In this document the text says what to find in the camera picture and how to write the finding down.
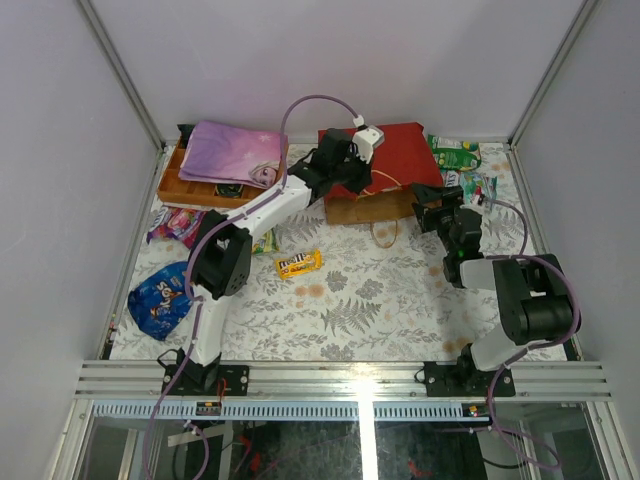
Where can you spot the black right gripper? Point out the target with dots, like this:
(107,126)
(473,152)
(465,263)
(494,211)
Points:
(426,193)

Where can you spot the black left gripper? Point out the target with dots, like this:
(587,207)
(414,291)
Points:
(357,177)

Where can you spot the red paper bag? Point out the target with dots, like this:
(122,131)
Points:
(403,159)

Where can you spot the green candy packet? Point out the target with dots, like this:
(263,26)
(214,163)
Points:
(454,155)

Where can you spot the teal Fox's candy bag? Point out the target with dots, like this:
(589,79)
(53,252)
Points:
(470,181)

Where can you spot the yellow M&M's packet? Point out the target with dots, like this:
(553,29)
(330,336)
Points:
(299,264)

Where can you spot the yellow green Fox's candy bag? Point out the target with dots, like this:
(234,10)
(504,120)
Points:
(267,243)

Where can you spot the pink purple Fox's candy bag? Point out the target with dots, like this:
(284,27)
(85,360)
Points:
(175,223)

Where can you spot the blue Oreo snack bag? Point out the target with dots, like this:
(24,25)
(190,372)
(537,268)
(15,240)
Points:
(159,303)

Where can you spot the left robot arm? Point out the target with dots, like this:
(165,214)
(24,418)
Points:
(219,263)

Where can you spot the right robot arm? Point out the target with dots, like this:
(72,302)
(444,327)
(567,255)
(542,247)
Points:
(537,308)

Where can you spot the dark rolled patterned cloth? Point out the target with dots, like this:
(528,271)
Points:
(229,190)

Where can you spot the dark patterned cloth at back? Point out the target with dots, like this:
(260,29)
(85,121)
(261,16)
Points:
(185,132)

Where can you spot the wooden compartment tray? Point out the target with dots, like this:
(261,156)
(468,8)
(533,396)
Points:
(174,191)

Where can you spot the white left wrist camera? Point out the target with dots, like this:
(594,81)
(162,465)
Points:
(366,139)

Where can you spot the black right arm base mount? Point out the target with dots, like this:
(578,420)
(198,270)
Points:
(446,379)

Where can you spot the aluminium front rail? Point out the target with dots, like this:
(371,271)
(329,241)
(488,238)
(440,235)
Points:
(528,381)

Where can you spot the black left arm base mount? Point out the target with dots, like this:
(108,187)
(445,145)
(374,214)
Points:
(192,379)

